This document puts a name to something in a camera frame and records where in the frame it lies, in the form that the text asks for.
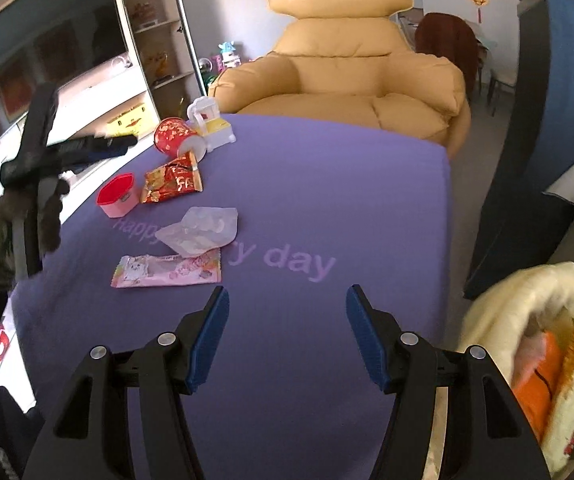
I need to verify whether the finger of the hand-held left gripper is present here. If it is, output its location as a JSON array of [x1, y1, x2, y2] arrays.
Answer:
[[61, 133, 139, 164]]

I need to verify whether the red instant noodle cup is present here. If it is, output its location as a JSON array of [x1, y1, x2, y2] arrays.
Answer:
[[153, 117, 208, 162]]

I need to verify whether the black television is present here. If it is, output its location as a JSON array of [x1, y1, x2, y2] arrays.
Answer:
[[0, 10, 130, 126]]

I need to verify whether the yellow box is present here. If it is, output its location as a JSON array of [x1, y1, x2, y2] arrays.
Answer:
[[107, 105, 150, 136]]

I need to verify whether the purple tablecloth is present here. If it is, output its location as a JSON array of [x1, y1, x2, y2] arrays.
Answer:
[[4, 112, 452, 480]]

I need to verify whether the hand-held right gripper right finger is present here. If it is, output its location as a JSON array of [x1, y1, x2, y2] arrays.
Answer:
[[346, 285, 552, 480]]

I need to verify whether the colourful toy figure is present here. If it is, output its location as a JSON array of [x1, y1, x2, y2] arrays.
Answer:
[[217, 42, 242, 71]]

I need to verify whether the pink and red container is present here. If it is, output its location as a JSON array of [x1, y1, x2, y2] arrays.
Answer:
[[97, 172, 136, 219]]

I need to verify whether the chair with red-brown cloth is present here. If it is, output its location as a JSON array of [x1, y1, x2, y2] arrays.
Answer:
[[414, 11, 480, 96]]

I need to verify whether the clear plastic wrapper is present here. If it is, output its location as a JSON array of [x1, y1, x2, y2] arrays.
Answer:
[[154, 206, 239, 257]]

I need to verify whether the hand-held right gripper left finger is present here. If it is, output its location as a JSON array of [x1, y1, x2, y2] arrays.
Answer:
[[23, 286, 230, 480]]

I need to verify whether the yellow leather armchair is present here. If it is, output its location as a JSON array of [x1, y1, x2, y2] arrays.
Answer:
[[208, 0, 472, 148]]

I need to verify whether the pink cat print wrapper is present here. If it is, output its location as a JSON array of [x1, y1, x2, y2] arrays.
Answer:
[[111, 252, 222, 289]]

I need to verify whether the orange snack packet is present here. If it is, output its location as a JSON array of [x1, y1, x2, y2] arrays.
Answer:
[[511, 329, 568, 441]]

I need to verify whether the white shelf unit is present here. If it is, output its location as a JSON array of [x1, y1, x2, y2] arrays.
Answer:
[[109, 0, 202, 121]]

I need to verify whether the pale yellow trash bag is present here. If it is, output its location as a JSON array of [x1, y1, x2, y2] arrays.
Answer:
[[459, 260, 574, 478]]

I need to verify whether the blue partition panel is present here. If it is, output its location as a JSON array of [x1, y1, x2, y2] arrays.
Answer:
[[464, 0, 574, 301]]

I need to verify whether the person's left hand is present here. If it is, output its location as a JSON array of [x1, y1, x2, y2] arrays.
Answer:
[[0, 179, 70, 267]]

